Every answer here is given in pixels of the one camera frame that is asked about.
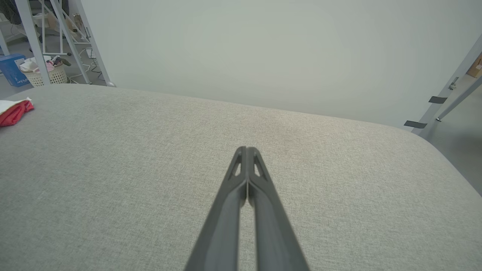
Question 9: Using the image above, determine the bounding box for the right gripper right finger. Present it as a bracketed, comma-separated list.
[248, 147, 310, 271]

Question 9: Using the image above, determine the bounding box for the blue cardboard box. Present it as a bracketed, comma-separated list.
[0, 54, 31, 87]

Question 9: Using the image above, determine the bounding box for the white floor cable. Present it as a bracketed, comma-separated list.
[68, 48, 103, 84]

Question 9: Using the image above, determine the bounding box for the white perforated laundry basket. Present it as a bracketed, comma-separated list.
[22, 64, 68, 88]

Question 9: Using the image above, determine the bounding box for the grey metal frame leg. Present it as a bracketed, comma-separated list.
[410, 34, 482, 138]

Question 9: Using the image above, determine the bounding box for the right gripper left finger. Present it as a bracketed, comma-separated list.
[185, 146, 248, 271]

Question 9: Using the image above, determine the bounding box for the pink white laundry pile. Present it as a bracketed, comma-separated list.
[20, 55, 72, 73]

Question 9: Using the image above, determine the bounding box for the red white basketball jersey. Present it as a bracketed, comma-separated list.
[0, 97, 35, 127]

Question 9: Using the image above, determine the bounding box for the white metal truss frame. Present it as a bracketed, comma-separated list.
[0, 0, 116, 87]

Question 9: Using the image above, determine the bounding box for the brown cardboard box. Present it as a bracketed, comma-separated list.
[466, 55, 482, 78]

